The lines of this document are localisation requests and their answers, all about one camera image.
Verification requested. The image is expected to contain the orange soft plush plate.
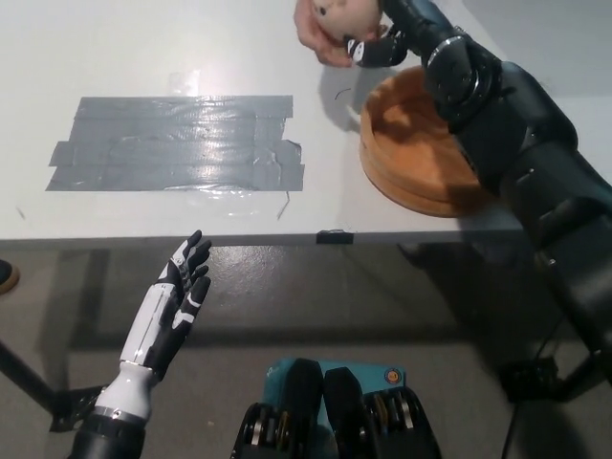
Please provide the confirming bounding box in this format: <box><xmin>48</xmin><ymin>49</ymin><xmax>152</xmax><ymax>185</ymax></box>
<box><xmin>358</xmin><ymin>66</ymin><xmax>509</xmax><ymax>220</ymax></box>

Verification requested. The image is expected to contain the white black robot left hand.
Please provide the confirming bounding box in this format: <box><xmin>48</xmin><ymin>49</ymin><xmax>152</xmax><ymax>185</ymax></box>
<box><xmin>118</xmin><ymin>229</ymin><xmax>213</xmax><ymax>383</ymax></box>

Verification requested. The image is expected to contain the black shoe with tan sole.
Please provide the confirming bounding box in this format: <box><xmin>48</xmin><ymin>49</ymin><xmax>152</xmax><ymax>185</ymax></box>
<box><xmin>0</xmin><ymin>259</ymin><xmax>21</xmax><ymax>295</ymax></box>

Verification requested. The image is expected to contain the grey duct tape patch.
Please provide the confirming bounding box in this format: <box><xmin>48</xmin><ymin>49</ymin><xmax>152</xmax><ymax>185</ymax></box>
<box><xmin>45</xmin><ymin>95</ymin><xmax>306</xmax><ymax>193</ymax></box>

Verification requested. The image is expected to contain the black table foot plate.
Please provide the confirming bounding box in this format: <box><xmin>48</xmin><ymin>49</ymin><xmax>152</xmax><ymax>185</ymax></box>
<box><xmin>497</xmin><ymin>359</ymin><xmax>561</xmax><ymax>404</ymax></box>
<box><xmin>49</xmin><ymin>384</ymin><xmax>110</xmax><ymax>432</ymax></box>

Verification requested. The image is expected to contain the thin black cable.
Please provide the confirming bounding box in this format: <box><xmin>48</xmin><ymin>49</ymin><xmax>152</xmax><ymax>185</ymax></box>
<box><xmin>505</xmin><ymin>322</ymin><xmax>561</xmax><ymax>459</ymax></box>

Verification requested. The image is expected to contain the black diagonal table leg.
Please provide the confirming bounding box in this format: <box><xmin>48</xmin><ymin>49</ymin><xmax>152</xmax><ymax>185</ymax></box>
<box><xmin>0</xmin><ymin>338</ymin><xmax>66</xmax><ymax>413</ymax></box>

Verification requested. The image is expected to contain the small black tape piece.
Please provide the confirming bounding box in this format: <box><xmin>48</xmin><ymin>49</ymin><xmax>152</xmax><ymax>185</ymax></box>
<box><xmin>316</xmin><ymin>229</ymin><xmax>355</xmax><ymax>245</ymax></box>

